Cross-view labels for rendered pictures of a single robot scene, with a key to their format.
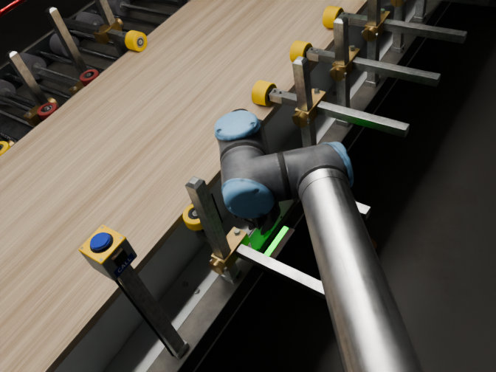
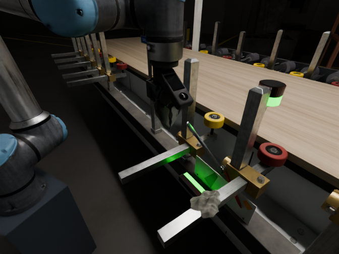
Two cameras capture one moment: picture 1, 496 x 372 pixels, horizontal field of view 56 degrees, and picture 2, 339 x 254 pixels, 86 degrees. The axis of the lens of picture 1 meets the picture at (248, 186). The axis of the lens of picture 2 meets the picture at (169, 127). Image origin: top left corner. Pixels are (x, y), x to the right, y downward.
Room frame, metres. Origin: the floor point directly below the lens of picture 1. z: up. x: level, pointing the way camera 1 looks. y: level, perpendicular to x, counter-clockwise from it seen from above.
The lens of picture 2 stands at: (0.82, -0.49, 1.27)
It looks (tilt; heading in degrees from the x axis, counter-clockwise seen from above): 33 degrees down; 100
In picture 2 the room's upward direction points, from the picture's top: straight up
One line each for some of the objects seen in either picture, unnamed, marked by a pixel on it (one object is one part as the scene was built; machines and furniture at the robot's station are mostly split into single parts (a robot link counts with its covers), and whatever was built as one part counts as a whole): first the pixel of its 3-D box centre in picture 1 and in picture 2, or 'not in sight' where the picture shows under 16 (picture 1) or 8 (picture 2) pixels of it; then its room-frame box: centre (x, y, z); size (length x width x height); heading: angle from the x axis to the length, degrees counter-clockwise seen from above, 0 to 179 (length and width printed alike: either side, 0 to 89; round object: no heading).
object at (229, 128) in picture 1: (240, 143); (162, 10); (0.71, -0.01, 1.27); 0.10 x 0.09 x 0.12; 174
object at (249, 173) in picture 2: not in sight; (243, 174); (0.97, -0.07, 0.84); 0.14 x 0.06 x 0.05; 134
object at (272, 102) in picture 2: not in sight; (268, 97); (0.99, -0.03, 1.08); 0.06 x 0.06 x 0.02
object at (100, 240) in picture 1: (101, 242); not in sight; (0.60, 0.31, 1.22); 0.04 x 0.04 x 0.02
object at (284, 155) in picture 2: not in sight; (268, 162); (1.06, -0.01, 0.85); 0.08 x 0.08 x 0.11
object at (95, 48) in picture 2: not in sight; (97, 57); (-0.09, 1.01, 0.91); 0.04 x 0.04 x 0.48; 44
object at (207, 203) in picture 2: not in sight; (208, 200); (0.86, -0.20, 0.87); 0.09 x 0.07 x 0.02; 44
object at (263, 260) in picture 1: (258, 260); (174, 154); (0.74, 0.03, 0.80); 0.44 x 0.03 x 0.04; 44
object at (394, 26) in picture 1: (393, 25); not in sight; (1.46, -0.67, 0.95); 0.50 x 0.04 x 0.04; 44
